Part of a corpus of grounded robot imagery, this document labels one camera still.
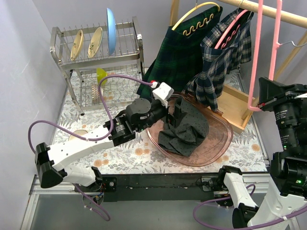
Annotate grey dotted skirt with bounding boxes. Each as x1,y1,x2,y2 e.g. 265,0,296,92
158,97,210,157

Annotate navy cream plaid skirt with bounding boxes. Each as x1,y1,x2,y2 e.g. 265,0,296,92
182,9,254,112

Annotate pink wavy hanger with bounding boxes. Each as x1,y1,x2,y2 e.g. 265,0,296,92
214,10,247,49

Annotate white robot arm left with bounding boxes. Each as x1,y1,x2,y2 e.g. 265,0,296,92
35,98,172,192

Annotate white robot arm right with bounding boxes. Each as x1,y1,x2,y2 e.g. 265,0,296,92
217,78,307,230

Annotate green tartan skirt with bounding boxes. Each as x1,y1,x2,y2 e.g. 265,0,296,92
142,6,223,92

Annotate yellow hanger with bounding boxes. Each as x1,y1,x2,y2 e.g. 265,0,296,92
170,1,223,37

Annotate wooden clothes rack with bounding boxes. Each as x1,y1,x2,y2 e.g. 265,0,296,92
170,0,307,134

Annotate pink transparent tray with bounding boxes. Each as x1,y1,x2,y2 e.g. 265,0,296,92
146,92,233,167

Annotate patterned cup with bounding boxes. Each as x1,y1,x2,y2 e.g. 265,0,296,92
91,83,103,104

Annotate floral table mat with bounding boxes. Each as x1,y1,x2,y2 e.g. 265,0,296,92
58,78,269,174

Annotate yellow-green bowl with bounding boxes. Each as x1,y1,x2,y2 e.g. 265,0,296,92
96,68,107,85

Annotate steel dish rack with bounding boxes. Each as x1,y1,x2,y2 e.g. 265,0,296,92
50,16,145,115

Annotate cream bowl dark rim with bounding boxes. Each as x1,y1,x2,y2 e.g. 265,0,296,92
68,129,89,142

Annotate cream plate right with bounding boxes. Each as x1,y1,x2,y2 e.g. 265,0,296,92
88,27,103,58

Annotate cream plate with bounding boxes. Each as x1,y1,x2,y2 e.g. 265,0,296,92
71,29,84,61
88,27,103,58

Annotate blue plate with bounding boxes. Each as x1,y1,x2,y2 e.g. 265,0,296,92
106,8,117,55

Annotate cream plate left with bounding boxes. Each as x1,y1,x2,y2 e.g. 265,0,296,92
71,29,84,61

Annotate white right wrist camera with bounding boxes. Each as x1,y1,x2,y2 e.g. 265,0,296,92
295,93,307,99

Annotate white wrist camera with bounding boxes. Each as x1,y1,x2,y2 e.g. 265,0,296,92
151,81,174,108
295,93,307,99

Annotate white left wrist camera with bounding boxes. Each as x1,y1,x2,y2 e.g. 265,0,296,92
151,81,174,108

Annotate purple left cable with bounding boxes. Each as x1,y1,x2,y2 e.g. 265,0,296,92
28,73,154,222

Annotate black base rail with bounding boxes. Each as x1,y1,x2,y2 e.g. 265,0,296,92
79,172,228,202

